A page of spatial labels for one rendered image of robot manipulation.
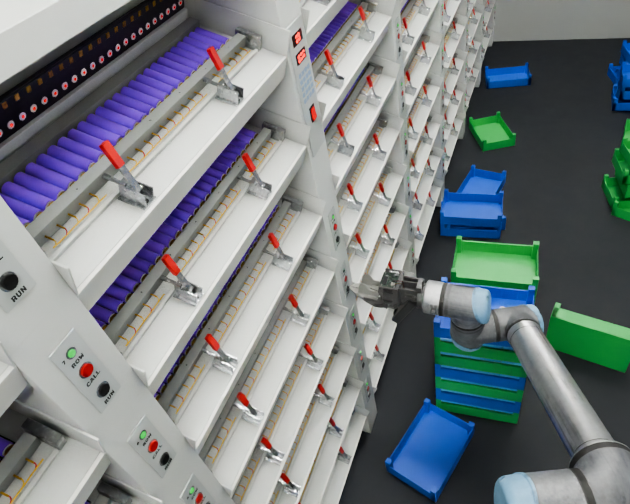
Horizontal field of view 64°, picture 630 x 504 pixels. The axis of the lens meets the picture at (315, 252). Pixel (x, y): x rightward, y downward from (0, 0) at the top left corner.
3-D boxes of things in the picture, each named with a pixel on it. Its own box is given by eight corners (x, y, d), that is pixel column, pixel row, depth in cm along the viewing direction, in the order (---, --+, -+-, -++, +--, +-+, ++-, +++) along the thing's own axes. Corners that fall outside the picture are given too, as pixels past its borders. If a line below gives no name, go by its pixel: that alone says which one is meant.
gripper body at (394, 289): (383, 266, 140) (426, 273, 135) (385, 287, 146) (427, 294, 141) (375, 287, 135) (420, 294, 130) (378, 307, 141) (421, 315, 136)
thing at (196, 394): (319, 227, 125) (329, 187, 115) (196, 459, 87) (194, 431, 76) (245, 197, 127) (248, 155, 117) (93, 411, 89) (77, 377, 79)
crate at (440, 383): (522, 355, 192) (525, 343, 187) (521, 402, 179) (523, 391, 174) (442, 344, 202) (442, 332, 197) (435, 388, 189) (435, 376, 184)
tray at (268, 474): (341, 325, 152) (348, 308, 145) (255, 535, 114) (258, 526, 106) (280, 299, 154) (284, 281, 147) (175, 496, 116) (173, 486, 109)
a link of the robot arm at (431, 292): (445, 297, 140) (438, 324, 134) (427, 294, 142) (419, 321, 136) (444, 275, 134) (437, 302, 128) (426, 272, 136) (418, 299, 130)
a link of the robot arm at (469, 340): (495, 351, 141) (498, 326, 132) (453, 356, 142) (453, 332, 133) (486, 323, 147) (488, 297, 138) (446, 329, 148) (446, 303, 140)
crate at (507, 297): (532, 301, 171) (535, 285, 165) (531, 350, 158) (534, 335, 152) (441, 291, 181) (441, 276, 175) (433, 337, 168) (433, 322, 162)
